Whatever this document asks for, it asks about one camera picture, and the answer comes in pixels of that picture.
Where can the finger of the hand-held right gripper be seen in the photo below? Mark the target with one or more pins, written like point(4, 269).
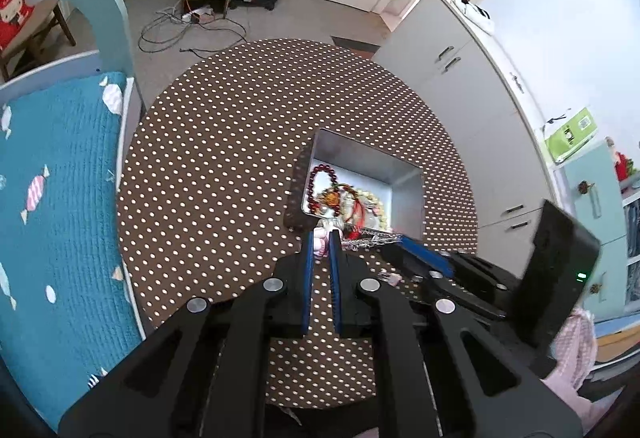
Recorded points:
point(410, 268)
point(425, 255)

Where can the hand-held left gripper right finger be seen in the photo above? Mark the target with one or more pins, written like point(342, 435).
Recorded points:
point(334, 278)

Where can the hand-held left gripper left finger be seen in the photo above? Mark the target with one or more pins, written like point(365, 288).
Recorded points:
point(309, 278)

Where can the silver pearl hair ornament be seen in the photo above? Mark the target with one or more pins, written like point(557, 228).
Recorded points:
point(370, 239)

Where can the red colourful tassel ornament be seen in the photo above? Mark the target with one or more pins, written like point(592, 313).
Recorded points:
point(352, 213)

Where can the silver tin box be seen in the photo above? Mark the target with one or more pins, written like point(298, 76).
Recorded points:
point(365, 157)

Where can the person's right forearm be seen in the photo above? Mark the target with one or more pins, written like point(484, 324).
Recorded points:
point(575, 343)

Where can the small pink hair clip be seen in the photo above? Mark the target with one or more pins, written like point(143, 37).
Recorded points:
point(391, 277)

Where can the light blue cabinet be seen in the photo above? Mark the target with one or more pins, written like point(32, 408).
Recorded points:
point(595, 218)

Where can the red doll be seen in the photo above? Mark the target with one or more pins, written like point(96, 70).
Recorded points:
point(621, 165)

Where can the green box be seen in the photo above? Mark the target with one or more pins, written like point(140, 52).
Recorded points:
point(570, 135)

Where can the dark cloth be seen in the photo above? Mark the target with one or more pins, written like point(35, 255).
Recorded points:
point(320, 420)

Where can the white cabinet row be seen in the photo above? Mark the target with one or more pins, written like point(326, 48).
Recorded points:
point(475, 117)

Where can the round polka dot table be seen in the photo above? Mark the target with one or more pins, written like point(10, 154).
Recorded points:
point(225, 142)

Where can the dark doormat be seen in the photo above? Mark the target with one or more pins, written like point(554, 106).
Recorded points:
point(355, 45)

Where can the white bag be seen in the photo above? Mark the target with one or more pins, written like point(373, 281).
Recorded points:
point(475, 15)

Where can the white power strip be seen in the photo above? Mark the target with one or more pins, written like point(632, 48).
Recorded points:
point(197, 15)

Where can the wooden chair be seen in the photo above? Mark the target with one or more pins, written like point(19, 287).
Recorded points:
point(40, 27)

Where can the red bag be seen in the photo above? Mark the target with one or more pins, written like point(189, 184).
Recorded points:
point(15, 12)

